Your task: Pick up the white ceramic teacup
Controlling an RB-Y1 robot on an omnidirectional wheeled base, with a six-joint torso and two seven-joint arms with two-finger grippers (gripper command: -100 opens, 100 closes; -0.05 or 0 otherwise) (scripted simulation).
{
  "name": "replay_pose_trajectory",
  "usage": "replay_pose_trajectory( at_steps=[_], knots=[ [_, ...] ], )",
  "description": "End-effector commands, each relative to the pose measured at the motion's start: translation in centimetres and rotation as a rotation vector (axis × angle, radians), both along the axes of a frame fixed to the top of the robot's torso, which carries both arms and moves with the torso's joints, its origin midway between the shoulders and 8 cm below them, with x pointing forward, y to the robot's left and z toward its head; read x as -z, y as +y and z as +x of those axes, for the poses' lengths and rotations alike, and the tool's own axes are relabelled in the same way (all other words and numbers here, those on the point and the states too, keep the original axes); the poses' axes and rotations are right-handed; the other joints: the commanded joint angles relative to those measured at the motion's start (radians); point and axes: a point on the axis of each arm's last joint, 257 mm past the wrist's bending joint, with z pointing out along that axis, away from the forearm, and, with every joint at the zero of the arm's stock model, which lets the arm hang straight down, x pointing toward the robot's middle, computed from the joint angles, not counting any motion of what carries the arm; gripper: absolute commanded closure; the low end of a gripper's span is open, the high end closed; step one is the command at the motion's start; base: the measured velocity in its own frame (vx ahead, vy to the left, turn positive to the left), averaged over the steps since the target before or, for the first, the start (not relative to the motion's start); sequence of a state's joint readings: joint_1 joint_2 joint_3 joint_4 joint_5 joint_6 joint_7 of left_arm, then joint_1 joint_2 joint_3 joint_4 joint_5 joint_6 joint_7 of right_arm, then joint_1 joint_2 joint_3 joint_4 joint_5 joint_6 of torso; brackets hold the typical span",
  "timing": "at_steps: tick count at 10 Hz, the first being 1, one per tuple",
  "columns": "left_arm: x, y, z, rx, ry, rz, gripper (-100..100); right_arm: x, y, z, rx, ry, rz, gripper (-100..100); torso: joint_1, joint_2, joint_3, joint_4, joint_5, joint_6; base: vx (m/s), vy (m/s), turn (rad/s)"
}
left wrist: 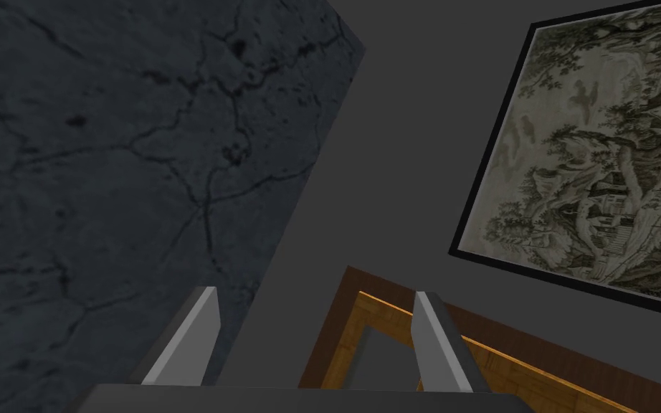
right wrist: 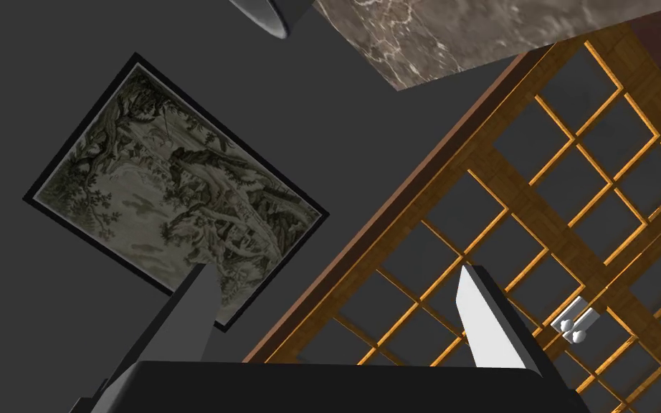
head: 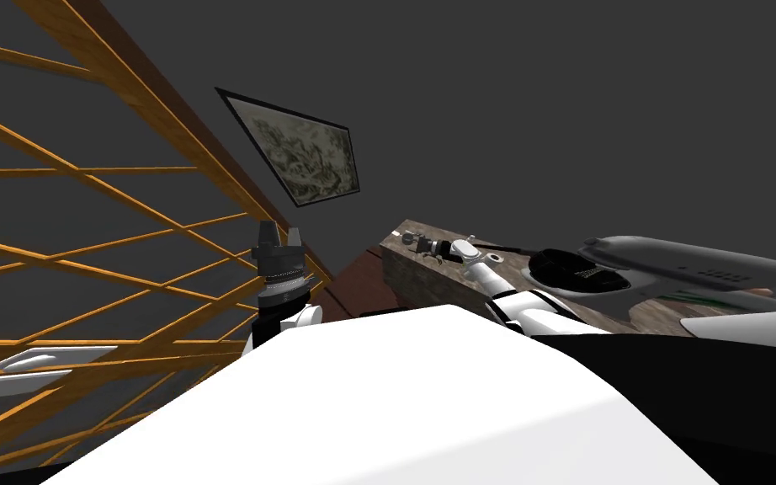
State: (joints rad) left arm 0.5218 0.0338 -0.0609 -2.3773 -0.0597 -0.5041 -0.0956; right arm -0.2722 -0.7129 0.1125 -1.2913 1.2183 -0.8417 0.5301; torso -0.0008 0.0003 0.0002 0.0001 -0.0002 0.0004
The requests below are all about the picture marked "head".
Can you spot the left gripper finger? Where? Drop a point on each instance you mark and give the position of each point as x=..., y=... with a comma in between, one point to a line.
x=268, y=234
x=294, y=238

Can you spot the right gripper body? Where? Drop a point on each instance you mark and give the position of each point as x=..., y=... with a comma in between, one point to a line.
x=440, y=248

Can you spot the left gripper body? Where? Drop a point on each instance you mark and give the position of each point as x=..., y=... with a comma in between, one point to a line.
x=279, y=259

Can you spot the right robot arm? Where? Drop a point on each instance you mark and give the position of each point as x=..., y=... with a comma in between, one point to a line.
x=664, y=391

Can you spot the brown wooden table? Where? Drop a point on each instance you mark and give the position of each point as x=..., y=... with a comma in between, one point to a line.
x=422, y=279

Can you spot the black bowl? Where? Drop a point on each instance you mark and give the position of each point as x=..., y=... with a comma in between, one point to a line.
x=573, y=269

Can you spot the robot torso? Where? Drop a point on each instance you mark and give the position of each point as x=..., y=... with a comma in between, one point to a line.
x=361, y=404

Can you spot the orange wooden lattice shelf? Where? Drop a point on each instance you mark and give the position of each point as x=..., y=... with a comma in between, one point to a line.
x=92, y=222

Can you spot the grey elongated object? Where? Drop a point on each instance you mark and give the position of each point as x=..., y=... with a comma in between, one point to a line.
x=684, y=266

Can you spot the black framed wall picture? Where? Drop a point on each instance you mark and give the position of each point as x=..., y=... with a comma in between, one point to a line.
x=304, y=155

